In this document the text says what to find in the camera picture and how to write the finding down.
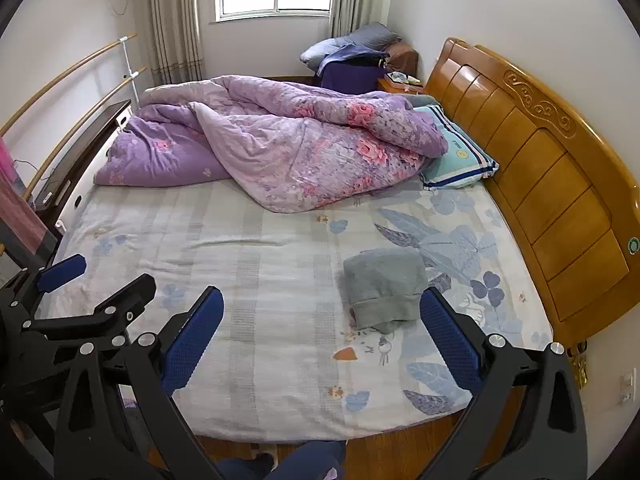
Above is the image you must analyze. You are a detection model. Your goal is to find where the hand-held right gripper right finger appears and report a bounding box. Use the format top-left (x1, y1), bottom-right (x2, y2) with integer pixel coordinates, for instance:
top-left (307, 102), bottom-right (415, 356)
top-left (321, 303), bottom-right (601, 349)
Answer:
top-left (417, 287), bottom-right (588, 480)

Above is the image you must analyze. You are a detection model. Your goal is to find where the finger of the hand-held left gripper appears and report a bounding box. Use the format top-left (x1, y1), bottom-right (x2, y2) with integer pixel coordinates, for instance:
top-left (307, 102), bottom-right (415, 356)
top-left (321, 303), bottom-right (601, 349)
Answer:
top-left (30, 274), bottom-right (158, 347)
top-left (10, 254), bottom-right (87, 322)

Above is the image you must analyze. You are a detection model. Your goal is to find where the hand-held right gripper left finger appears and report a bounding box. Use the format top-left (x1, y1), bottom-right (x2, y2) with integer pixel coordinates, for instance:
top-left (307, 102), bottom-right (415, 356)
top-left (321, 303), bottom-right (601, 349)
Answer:
top-left (52, 286), bottom-right (225, 480)

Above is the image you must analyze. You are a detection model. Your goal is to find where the grey sweatshirt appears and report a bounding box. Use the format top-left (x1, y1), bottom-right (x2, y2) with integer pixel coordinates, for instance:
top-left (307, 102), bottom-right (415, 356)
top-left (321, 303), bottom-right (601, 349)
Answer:
top-left (341, 247), bottom-right (427, 333)

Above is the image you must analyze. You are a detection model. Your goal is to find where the floral bed sheet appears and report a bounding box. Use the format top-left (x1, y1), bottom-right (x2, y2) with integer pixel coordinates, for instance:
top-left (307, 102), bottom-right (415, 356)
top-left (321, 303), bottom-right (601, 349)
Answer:
top-left (42, 175), bottom-right (555, 443)

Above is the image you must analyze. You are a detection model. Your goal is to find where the dark low cabinet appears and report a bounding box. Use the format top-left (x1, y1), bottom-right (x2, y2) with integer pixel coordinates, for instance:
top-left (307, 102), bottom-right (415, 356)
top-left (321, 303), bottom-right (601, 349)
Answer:
top-left (31, 100), bottom-right (132, 228)

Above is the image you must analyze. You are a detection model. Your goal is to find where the hanging key bunch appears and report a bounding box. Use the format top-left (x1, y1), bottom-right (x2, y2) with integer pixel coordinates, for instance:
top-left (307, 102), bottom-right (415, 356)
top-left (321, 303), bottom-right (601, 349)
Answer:
top-left (569, 342), bottom-right (592, 389)

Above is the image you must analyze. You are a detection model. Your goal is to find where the person's leg in blue trousers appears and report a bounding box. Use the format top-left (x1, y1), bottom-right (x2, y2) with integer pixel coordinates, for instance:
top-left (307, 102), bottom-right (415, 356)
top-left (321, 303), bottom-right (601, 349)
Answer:
top-left (272, 439), bottom-right (349, 480)
top-left (215, 456), bottom-right (275, 480)

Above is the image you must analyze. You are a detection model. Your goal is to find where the teal striped pillow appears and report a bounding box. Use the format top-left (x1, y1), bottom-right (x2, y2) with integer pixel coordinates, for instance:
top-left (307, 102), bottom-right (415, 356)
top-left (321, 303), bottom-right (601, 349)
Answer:
top-left (411, 104), bottom-right (500, 191)

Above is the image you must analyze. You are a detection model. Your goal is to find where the wooden headboard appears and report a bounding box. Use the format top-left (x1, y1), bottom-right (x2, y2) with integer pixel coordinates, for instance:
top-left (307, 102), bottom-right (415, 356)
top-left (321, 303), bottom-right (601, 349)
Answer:
top-left (424, 36), bottom-right (640, 347)

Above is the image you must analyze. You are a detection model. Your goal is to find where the purple floral quilt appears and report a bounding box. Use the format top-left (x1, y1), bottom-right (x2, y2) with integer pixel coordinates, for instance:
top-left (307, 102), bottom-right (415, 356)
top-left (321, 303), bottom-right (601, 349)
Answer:
top-left (94, 74), bottom-right (449, 213)

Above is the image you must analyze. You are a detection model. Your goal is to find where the wooden nightstand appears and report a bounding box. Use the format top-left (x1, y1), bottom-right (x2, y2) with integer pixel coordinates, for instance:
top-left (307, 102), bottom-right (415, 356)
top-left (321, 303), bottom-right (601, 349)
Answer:
top-left (377, 72), bottom-right (427, 97)

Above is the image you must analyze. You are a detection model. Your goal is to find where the dark purple blanket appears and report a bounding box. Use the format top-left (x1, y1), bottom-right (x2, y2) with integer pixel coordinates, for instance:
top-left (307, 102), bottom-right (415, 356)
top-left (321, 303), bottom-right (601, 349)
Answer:
top-left (315, 45), bottom-right (392, 97)

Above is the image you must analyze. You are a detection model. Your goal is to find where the brown cushion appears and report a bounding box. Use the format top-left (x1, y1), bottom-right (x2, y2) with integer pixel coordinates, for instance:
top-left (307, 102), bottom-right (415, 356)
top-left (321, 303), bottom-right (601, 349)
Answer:
top-left (385, 41), bottom-right (419, 76)

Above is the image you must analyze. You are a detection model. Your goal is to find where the white wall socket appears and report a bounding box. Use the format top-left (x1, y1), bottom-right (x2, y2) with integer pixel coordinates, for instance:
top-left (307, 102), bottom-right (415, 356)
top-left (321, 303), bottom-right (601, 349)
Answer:
top-left (617, 367), bottom-right (639, 407)

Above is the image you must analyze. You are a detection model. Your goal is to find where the white rack post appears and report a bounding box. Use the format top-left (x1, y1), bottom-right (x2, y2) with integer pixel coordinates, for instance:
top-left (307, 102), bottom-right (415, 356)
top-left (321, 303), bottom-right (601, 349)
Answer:
top-left (119, 35), bottom-right (142, 107)

